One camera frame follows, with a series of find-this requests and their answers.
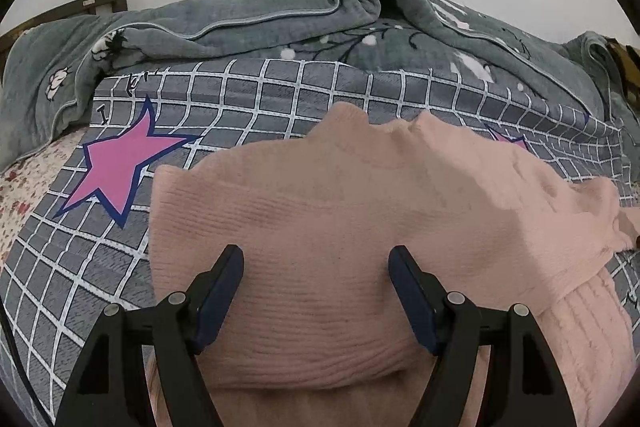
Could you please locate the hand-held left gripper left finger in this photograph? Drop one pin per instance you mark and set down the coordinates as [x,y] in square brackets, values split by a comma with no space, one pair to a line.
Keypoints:
[222,302]

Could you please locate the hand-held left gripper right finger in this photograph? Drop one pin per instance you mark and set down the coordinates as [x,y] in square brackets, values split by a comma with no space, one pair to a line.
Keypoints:
[412,297]

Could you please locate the pink knit sweater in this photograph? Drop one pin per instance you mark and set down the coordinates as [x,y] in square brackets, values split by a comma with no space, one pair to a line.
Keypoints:
[325,207]

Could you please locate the grey checked star bedsheet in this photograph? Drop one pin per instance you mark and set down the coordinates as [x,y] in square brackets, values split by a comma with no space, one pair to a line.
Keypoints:
[240,97]

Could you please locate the floral quilted mattress pad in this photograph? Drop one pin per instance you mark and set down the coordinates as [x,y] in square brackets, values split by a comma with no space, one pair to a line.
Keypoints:
[30,187]

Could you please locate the grey-green floral blanket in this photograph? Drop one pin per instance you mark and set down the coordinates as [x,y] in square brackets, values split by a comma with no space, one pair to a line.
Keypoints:
[300,7]

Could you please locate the dark wooden headboard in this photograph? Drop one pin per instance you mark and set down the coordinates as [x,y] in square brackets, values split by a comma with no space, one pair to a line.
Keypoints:
[107,2]

